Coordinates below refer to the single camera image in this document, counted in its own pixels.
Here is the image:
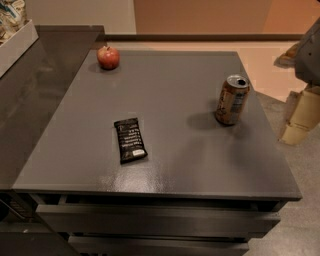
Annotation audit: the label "red apple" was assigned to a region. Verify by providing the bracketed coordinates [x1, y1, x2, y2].
[97, 46, 120, 70]

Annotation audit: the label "lower grey drawer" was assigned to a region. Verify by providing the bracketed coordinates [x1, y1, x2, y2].
[68, 236, 249, 256]

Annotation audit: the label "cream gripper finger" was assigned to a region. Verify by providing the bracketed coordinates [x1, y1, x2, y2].
[279, 87, 320, 145]
[274, 43, 299, 68]

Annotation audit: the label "orange soda can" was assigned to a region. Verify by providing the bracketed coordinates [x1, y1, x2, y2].
[215, 74, 250, 125]

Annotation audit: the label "snack bags in box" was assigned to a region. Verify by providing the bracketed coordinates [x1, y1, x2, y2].
[0, 0, 27, 44]

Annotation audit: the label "upper grey drawer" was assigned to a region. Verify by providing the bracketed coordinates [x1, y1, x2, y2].
[37, 205, 280, 238]

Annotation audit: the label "white snack box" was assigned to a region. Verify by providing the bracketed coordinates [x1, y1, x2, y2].
[0, 20, 39, 78]

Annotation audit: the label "dark grey side counter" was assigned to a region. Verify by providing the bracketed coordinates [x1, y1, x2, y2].
[0, 25, 104, 191]

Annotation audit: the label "grey drawer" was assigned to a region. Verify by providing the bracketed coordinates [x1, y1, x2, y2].
[37, 205, 280, 238]
[68, 236, 249, 256]

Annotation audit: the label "black rxbar chocolate wrapper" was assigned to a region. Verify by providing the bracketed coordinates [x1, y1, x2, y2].
[114, 118, 148, 164]

